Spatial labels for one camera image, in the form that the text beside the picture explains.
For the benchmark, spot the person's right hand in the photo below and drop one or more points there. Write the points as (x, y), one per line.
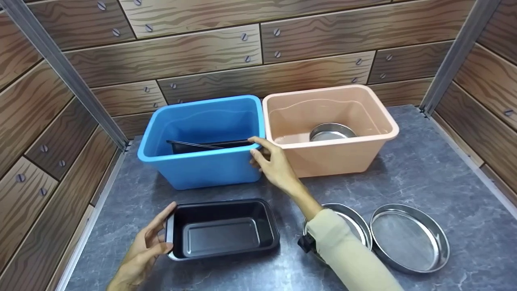
(276, 167)

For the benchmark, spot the person's left hand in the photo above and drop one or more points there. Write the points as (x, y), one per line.
(139, 254)

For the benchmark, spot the person's right thumb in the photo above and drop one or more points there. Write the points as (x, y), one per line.
(261, 144)

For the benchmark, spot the person's right fingers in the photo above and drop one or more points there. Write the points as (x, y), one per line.
(257, 159)

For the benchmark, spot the person's left thumb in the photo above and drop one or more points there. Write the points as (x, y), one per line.
(159, 220)

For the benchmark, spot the person's left fingers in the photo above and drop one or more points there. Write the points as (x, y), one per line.
(164, 248)

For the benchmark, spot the blue plastic tub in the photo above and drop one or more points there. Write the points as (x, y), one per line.
(210, 171)

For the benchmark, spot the black loaf pan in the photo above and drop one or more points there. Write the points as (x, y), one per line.
(202, 147)
(222, 236)

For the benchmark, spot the person's right forearm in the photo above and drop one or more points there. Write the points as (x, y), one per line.
(343, 254)

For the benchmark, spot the peach plastic tub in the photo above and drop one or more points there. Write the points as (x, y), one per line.
(331, 155)

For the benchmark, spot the round metal sieve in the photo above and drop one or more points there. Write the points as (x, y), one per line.
(357, 226)
(333, 132)
(406, 238)

